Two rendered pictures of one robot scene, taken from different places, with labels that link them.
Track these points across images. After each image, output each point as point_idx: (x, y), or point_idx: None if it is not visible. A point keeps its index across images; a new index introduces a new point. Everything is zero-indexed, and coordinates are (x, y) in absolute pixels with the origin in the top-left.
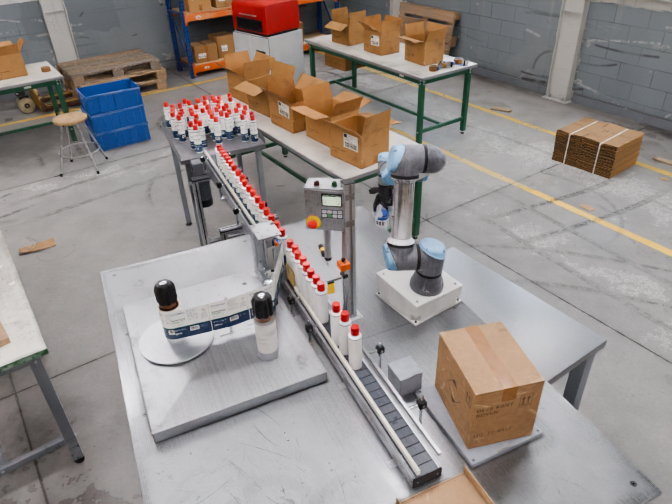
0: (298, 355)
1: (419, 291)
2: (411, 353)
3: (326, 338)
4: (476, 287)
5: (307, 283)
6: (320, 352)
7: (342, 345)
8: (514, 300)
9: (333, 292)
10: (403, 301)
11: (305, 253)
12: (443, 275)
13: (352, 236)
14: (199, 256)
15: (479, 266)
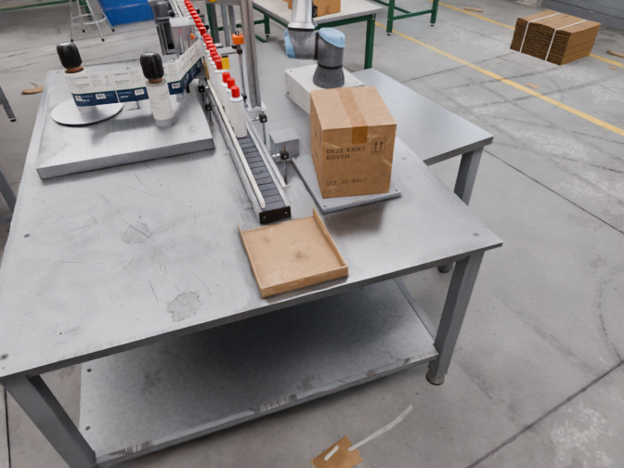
0: (191, 125)
1: (318, 83)
2: (301, 135)
3: (221, 114)
4: (382, 95)
5: (212, 67)
6: (216, 129)
7: (230, 116)
8: (414, 105)
9: (228, 68)
10: (304, 93)
11: (233, 66)
12: (348, 76)
13: (249, 12)
14: (137, 63)
15: (391, 81)
